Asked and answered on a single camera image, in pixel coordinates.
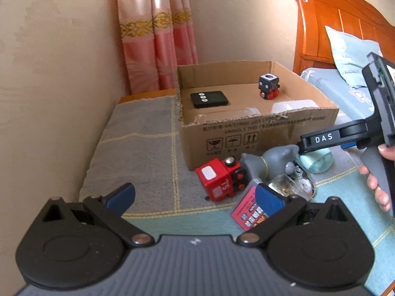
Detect mint green earbud case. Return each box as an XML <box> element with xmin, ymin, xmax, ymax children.
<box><xmin>300</xmin><ymin>148</ymin><xmax>334</xmax><ymax>174</ymax></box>

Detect correction tape dispenser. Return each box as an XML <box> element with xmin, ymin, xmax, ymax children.
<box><xmin>291</xmin><ymin>164</ymin><xmax>315</xmax><ymax>198</ymax></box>

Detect white plastic jar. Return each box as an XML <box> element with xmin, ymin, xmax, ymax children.
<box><xmin>271</xmin><ymin>100</ymin><xmax>319</xmax><ymax>114</ymax></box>

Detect pink refill card case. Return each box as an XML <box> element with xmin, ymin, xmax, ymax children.
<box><xmin>230</xmin><ymin>185</ymin><xmax>268</xmax><ymax>231</ymax></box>

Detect black toy train red wheels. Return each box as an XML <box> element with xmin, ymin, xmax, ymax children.
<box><xmin>258</xmin><ymin>74</ymin><xmax>280</xmax><ymax>100</ymax></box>

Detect black digital timer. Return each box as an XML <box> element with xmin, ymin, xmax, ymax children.
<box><xmin>190</xmin><ymin>91</ymin><xmax>228</xmax><ymax>109</ymax></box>

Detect capsule bottle silver cap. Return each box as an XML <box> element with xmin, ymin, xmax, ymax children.
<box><xmin>268</xmin><ymin>174</ymin><xmax>296</xmax><ymax>196</ymax></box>

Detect clear plastic cup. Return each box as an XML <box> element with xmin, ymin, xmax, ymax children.
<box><xmin>194</xmin><ymin>108</ymin><xmax>261</xmax><ymax>123</ymax></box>

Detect person right hand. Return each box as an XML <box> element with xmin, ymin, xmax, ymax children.
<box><xmin>359</xmin><ymin>144</ymin><xmax>394</xmax><ymax>216</ymax></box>

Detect blue floral bed sheet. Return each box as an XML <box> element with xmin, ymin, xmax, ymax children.
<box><xmin>301</xmin><ymin>68</ymin><xmax>374</xmax><ymax>120</ymax></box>

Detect light blue pillow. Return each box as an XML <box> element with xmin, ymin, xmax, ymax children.
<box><xmin>325</xmin><ymin>25</ymin><xmax>382</xmax><ymax>88</ymax></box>

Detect grey elephant figure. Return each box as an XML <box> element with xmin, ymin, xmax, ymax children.
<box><xmin>240</xmin><ymin>144</ymin><xmax>299</xmax><ymax>181</ymax></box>

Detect wooden bed headboard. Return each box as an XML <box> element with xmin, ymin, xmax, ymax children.
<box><xmin>293</xmin><ymin>0</ymin><xmax>394</xmax><ymax>74</ymax></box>

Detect cardboard box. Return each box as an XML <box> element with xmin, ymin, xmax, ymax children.
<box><xmin>176</xmin><ymin>61</ymin><xmax>339</xmax><ymax>170</ymax></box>

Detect pink curtain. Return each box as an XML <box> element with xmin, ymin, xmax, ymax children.
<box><xmin>117</xmin><ymin>0</ymin><xmax>198</xmax><ymax>94</ymax></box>

